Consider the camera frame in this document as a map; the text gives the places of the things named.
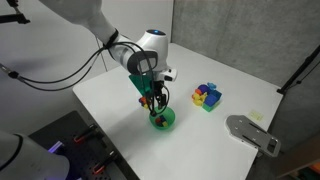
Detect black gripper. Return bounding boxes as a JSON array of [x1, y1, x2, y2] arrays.
[[146, 78, 168, 117]]

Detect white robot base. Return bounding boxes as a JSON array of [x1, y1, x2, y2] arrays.
[[0, 128, 71, 180]]

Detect green plastic bowl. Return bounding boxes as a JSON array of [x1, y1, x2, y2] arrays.
[[148, 106, 176, 132]]

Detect yellow toy pieces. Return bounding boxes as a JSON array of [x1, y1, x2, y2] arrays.
[[191, 92, 208, 107]]

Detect green toy box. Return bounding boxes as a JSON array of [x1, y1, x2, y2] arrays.
[[201, 99, 221, 113]]

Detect blue toy box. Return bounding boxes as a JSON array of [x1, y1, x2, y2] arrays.
[[203, 89, 223, 107]]

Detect grey metal plate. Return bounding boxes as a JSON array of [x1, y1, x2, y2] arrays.
[[225, 114, 282, 159]]

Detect black perforated board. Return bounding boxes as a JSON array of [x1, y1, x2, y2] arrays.
[[28, 110, 141, 180]]

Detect pale yellow sticky note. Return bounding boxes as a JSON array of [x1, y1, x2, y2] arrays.
[[248, 109, 265, 122]]

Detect purple lit device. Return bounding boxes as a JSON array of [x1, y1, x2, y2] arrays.
[[47, 140, 65, 155]]

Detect black tripod pole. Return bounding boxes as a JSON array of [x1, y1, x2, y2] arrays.
[[276, 44, 320, 96]]

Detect brown wooden board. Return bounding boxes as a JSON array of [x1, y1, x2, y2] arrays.
[[275, 133, 320, 180]]

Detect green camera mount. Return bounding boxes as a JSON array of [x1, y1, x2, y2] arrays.
[[128, 73, 156, 98]]

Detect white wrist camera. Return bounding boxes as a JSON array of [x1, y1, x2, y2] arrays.
[[156, 67, 179, 83]]

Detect black clamp orange handle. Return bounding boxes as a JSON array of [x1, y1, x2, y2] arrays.
[[73, 123, 100, 144], [92, 150, 119, 176]]

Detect black hanging cable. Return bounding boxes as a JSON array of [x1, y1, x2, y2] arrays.
[[0, 46, 113, 93], [0, 44, 111, 85]]

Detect black camera boom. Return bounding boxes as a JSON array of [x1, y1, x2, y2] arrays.
[[0, 0, 31, 25]]

